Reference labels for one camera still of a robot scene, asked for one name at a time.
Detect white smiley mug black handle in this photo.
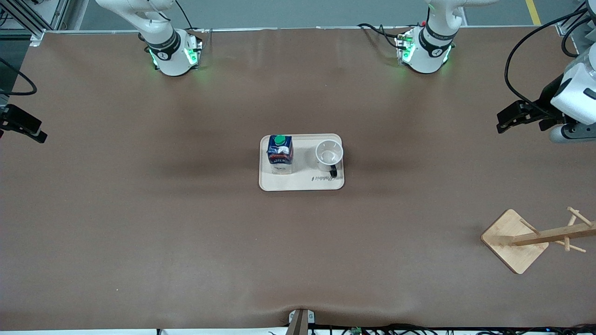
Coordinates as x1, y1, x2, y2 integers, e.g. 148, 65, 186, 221
315, 140, 344, 178

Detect blue milk carton green cap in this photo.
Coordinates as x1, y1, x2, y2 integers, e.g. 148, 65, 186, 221
266, 135, 294, 175

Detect wooden mug rack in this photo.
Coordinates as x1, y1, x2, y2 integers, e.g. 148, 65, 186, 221
481, 207, 596, 275

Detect brown table cover mat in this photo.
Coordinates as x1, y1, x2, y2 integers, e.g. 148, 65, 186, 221
0, 27, 596, 331

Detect cream plastic tray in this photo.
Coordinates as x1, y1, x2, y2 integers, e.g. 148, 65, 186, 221
259, 134, 345, 192

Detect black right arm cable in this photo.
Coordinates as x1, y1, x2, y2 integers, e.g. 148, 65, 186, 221
0, 58, 37, 96

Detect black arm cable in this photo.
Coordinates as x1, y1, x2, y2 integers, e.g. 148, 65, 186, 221
505, 5, 596, 118
0, 58, 37, 96

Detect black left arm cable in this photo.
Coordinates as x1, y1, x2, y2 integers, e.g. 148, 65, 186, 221
505, 5, 596, 118

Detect aluminium frame profile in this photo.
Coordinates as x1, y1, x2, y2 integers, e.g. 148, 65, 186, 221
0, 0, 70, 47

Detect black left base cable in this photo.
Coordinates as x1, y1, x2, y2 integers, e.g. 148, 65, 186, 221
358, 23, 406, 50

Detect metal clamp bracket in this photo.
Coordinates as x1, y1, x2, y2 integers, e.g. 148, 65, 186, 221
288, 308, 316, 335

